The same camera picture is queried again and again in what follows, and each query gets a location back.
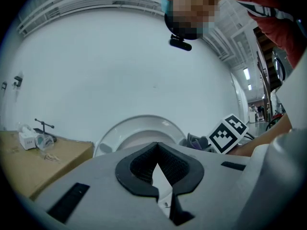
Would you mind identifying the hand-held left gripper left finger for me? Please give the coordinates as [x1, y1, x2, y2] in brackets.
[30, 141, 174, 230]

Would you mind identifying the black metal stand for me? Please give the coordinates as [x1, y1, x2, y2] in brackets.
[34, 118, 58, 143]

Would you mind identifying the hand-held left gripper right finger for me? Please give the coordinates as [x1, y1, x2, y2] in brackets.
[155, 141, 252, 230]

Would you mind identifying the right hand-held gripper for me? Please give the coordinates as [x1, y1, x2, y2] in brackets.
[206, 113, 250, 155]

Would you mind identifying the clear plastic bag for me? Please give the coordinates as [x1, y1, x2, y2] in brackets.
[16, 122, 55, 151]

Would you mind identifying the small white labelled box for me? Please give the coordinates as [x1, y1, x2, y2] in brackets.
[18, 132, 39, 150]

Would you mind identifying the person's right forearm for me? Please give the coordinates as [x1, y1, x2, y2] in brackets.
[227, 113, 293, 157]

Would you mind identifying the black head camera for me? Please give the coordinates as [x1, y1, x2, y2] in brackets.
[168, 34, 193, 52]

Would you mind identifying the person's head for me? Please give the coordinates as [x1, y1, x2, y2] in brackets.
[164, 0, 225, 41]

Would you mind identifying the white toilet seat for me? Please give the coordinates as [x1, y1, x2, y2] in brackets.
[93, 115, 188, 158]

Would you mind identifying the grey purple cleaning cloth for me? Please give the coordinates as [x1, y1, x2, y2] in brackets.
[179, 132, 218, 153]

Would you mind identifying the black rubber wheel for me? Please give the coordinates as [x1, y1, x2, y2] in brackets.
[265, 118, 276, 131]

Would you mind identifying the large cardboard box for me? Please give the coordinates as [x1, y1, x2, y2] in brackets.
[0, 129, 94, 201]

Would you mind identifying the dark wooden beam structure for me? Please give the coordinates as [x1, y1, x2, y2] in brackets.
[253, 25, 274, 93]

